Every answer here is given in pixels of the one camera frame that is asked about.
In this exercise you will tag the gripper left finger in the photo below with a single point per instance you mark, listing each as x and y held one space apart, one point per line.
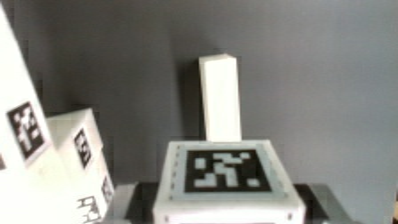
130 209

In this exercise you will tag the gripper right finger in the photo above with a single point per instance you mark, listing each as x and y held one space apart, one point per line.
323 209

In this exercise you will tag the white leg cube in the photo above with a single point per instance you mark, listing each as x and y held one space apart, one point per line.
78 144
224 185

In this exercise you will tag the white chair back frame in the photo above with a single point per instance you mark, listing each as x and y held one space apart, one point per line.
34 183

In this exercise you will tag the white U-shaped obstacle fence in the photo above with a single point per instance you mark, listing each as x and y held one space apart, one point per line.
220 97

